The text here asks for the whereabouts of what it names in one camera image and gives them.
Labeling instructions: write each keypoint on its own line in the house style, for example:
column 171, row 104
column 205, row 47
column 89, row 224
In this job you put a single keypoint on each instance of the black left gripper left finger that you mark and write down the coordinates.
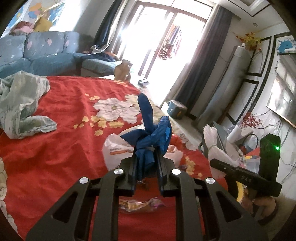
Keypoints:
column 89, row 209

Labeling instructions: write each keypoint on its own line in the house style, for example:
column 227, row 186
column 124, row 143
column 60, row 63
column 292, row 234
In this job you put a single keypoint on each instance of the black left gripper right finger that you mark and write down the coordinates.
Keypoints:
column 204, row 209

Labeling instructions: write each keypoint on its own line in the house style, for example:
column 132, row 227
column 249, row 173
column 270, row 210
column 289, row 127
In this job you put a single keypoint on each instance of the blue plastic bag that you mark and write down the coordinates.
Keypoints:
column 153, row 136

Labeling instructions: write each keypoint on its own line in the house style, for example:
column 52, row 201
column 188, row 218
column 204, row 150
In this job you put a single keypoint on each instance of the yellow rimmed trash bin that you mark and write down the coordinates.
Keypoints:
column 240, row 192

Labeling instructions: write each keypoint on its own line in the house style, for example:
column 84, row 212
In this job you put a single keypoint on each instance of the person's right hand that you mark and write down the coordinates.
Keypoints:
column 267, row 203

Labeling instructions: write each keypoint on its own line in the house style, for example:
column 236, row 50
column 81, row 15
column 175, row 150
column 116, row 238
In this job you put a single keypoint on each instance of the red illustrated book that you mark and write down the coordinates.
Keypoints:
column 254, row 154

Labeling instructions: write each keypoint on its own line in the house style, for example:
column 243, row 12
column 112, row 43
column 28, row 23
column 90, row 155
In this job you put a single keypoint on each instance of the dark tv console table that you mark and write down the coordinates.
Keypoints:
column 223, row 133

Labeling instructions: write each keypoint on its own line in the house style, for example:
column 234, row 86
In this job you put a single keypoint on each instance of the white paper towel roll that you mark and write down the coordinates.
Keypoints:
column 234, row 135

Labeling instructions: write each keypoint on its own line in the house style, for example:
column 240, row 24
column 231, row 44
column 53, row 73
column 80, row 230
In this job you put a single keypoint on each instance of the red berry branch decoration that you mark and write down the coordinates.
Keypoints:
column 250, row 121

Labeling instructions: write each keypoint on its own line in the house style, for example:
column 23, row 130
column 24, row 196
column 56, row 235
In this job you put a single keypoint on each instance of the white plastic bag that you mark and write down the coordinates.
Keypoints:
column 115, row 148

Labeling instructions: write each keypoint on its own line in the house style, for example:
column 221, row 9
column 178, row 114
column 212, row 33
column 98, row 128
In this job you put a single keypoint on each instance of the red floral table cloth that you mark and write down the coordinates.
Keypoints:
column 41, row 168

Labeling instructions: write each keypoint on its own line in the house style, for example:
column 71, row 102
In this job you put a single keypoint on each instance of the grey standing air conditioner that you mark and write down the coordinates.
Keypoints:
column 227, row 88

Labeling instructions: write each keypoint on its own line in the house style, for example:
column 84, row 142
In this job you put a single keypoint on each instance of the blue storage box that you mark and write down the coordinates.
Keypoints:
column 176, row 109

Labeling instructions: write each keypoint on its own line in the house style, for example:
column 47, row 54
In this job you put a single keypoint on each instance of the dark window curtain right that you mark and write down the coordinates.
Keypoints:
column 193, row 78

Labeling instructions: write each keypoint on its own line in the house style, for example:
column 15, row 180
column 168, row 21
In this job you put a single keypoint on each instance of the dark window curtain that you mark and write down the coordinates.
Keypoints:
column 101, row 37
column 193, row 78

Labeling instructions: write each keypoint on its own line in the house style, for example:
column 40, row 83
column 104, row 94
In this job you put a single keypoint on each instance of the blue slipper on floor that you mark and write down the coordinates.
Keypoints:
column 143, row 83

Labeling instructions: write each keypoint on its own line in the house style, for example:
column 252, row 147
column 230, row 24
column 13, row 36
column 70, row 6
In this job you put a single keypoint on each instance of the yellow flower decoration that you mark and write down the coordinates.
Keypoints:
column 250, row 41

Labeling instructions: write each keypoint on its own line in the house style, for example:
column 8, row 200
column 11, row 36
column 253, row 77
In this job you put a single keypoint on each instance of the light green crumpled cloth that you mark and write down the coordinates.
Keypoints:
column 20, row 95

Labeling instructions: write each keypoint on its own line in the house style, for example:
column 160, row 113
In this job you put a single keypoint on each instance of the hanging laundry on balcony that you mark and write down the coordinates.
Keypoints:
column 171, row 43

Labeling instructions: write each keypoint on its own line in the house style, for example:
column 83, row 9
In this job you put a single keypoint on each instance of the blue patterned sofa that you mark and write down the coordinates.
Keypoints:
column 54, row 53

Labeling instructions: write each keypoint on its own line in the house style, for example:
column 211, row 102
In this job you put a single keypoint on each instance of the dark window curtain left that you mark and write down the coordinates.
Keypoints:
column 101, row 37

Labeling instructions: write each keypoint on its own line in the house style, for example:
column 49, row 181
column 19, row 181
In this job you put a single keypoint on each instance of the pink clothes pile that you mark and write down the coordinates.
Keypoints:
column 22, row 28

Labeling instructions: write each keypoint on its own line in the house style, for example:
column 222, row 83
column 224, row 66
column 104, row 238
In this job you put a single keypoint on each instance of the wall mounted television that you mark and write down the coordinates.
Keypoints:
column 282, row 97

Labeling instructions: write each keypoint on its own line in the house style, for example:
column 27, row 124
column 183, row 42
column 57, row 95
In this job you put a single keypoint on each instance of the colourful wall map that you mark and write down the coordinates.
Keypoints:
column 31, row 11

